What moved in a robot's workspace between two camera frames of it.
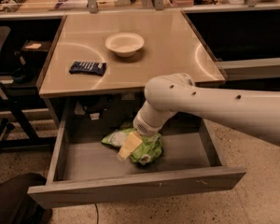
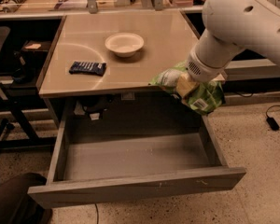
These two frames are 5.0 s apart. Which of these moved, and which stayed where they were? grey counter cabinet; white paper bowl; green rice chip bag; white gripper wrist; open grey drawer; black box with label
Moved: green rice chip bag; white gripper wrist
Stayed: open grey drawer; black box with label; grey counter cabinet; white paper bowl
